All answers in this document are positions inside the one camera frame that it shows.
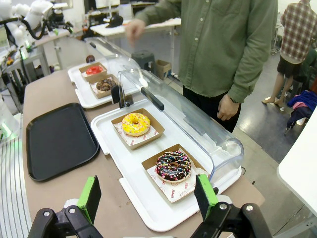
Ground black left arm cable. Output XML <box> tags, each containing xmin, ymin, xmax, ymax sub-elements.
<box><xmin>0</xmin><ymin>18</ymin><xmax>51</xmax><ymax>41</ymax></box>

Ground person in plaid shirt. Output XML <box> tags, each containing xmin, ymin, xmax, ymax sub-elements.
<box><xmin>262</xmin><ymin>0</ymin><xmax>317</xmax><ymax>108</ymax></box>

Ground chocolate donut colourful sprinkles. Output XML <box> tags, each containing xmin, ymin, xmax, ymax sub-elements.
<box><xmin>155</xmin><ymin>150</ymin><xmax>193</xmax><ymax>184</ymax></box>

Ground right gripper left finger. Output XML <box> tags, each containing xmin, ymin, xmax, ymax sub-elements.
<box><xmin>27</xmin><ymin>175</ymin><xmax>105</xmax><ymax>238</ymax></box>

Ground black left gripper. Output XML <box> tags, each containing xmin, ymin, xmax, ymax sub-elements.
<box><xmin>48</xmin><ymin>10</ymin><xmax>75</xmax><ymax>36</ymax></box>

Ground white desk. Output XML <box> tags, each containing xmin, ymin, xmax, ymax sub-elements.
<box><xmin>90</xmin><ymin>17</ymin><xmax>182</xmax><ymax>38</ymax></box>

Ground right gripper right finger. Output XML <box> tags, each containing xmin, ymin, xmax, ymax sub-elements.
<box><xmin>191</xmin><ymin>173</ymin><xmax>273</xmax><ymax>238</ymax></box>

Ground large white table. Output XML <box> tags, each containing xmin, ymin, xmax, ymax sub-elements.
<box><xmin>276</xmin><ymin>118</ymin><xmax>317</xmax><ymax>217</ymax></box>

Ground black baseball cap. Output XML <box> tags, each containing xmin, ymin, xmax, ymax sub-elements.
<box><xmin>105</xmin><ymin>15</ymin><xmax>124</xmax><ymax>29</ymax></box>

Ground grey plastic stool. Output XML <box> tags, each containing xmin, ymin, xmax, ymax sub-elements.
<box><xmin>131</xmin><ymin>50</ymin><xmax>157</xmax><ymax>74</ymax></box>

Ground person's left forearm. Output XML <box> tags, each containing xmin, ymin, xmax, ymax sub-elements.
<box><xmin>226</xmin><ymin>47</ymin><xmax>279</xmax><ymax>104</ymax></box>

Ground white display case base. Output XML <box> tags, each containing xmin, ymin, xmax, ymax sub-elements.
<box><xmin>67</xmin><ymin>61</ymin><xmax>140</xmax><ymax>110</ymax></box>
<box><xmin>90</xmin><ymin>105</ymin><xmax>243</xmax><ymax>233</ymax></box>

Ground black plastic serving tray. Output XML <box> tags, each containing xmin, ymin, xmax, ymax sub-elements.
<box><xmin>25</xmin><ymin>102</ymin><xmax>100</xmax><ymax>183</ymax></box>

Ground person in green shirt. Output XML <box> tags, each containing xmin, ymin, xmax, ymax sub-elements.
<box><xmin>134</xmin><ymin>0</ymin><xmax>279</xmax><ymax>133</ymax></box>

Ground red glazed donut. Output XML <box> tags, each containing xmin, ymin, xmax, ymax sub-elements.
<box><xmin>85</xmin><ymin>65</ymin><xmax>104</xmax><ymax>76</ymax></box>

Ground yellow sprinkled donut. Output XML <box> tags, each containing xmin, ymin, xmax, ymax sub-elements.
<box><xmin>121</xmin><ymin>112</ymin><xmax>152</xmax><ymax>137</ymax></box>

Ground grey robot pedestal cabinet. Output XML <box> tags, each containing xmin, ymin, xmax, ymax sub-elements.
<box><xmin>34</xmin><ymin>34</ymin><xmax>88</xmax><ymax>73</ymax></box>

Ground chocolate donut with nuts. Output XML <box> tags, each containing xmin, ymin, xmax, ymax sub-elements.
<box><xmin>96</xmin><ymin>78</ymin><xmax>117</xmax><ymax>92</ymax></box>

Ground clear display case lid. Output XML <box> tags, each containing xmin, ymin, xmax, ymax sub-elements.
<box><xmin>84</xmin><ymin>36</ymin><xmax>143</xmax><ymax>83</ymax></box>
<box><xmin>117</xmin><ymin>55</ymin><xmax>245</xmax><ymax>189</ymax></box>

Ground person's right forearm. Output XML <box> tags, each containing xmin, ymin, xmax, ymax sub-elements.
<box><xmin>134</xmin><ymin>0</ymin><xmax>184</xmax><ymax>26</ymax></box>

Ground person's left hand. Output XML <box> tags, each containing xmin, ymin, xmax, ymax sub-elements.
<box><xmin>216</xmin><ymin>94</ymin><xmax>242</xmax><ymax>121</ymax></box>

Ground brown cardboard donut box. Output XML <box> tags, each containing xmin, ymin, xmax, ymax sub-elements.
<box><xmin>141</xmin><ymin>143</ymin><xmax>210</xmax><ymax>204</ymax></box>
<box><xmin>79</xmin><ymin>62</ymin><xmax>108</xmax><ymax>83</ymax></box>
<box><xmin>110</xmin><ymin>107</ymin><xmax>165</xmax><ymax>151</ymax></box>
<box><xmin>88</xmin><ymin>74</ymin><xmax>120</xmax><ymax>100</ymax></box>

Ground small cardboard box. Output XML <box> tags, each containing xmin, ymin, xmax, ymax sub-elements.
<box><xmin>155</xmin><ymin>59</ymin><xmax>172</xmax><ymax>81</ymax></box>

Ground blue and pink clothes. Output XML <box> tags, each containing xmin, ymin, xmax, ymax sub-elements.
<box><xmin>286</xmin><ymin>90</ymin><xmax>317</xmax><ymax>131</ymax></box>

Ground person's right hand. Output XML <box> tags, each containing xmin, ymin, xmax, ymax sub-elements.
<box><xmin>124</xmin><ymin>18</ymin><xmax>147</xmax><ymax>47</ymax></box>

